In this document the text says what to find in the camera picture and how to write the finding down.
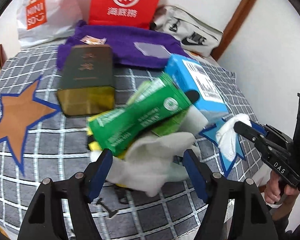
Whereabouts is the white cloth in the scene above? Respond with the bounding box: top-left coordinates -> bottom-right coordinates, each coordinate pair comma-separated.
216,113 -> 251,161

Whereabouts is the white Miniso plastic bag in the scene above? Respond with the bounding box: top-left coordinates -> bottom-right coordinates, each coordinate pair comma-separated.
17,0 -> 82,48

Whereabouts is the red paper shopping bag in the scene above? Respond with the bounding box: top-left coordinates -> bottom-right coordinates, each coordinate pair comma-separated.
88,0 -> 159,29

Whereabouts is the purple towel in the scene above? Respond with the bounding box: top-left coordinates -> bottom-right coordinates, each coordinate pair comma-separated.
56,20 -> 188,70

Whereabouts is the grey Nike bag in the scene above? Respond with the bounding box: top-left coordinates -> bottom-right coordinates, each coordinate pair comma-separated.
153,5 -> 223,57

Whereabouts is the white sponge block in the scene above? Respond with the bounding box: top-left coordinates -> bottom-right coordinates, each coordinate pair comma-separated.
180,105 -> 209,135

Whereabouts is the light green tissue pack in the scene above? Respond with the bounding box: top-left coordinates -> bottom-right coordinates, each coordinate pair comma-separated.
126,81 -> 188,137

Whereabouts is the blue cardboard box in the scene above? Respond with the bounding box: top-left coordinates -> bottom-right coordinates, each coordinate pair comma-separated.
165,54 -> 229,122

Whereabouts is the brown wooden frame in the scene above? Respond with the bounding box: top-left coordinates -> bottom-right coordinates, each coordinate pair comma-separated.
211,0 -> 256,61

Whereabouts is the person's right hand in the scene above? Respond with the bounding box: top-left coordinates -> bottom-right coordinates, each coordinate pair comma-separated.
264,171 -> 300,205

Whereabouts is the yellow black pouch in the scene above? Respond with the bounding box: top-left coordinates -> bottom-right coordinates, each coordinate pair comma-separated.
86,127 -> 128,188

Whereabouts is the white cloth glove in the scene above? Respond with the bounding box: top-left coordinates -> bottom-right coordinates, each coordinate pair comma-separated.
90,130 -> 198,197

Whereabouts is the clear plastic zip bag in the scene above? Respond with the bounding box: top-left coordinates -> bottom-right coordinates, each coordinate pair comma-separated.
134,42 -> 171,59

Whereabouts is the dark green tin box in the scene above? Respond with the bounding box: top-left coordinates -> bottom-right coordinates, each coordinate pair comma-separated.
56,44 -> 115,118

